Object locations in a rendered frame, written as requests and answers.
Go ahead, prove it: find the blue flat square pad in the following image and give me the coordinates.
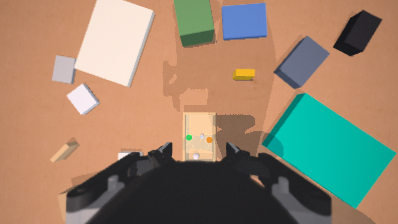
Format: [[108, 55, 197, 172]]
[[222, 3, 267, 40]]

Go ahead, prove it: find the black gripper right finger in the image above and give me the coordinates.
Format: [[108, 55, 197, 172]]
[[214, 142, 332, 224]]

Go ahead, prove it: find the teal flat rectangular box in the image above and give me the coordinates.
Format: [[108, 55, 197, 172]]
[[262, 93, 396, 208]]

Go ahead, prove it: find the cream flat rectangular board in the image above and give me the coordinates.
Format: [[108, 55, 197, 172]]
[[74, 0, 154, 87]]

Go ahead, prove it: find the green rectangular box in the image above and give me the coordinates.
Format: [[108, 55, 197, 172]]
[[173, 0, 214, 47]]

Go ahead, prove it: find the yellow block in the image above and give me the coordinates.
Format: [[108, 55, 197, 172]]
[[233, 69, 255, 80]]

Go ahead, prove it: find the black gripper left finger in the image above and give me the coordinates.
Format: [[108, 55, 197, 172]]
[[65, 142, 180, 224]]

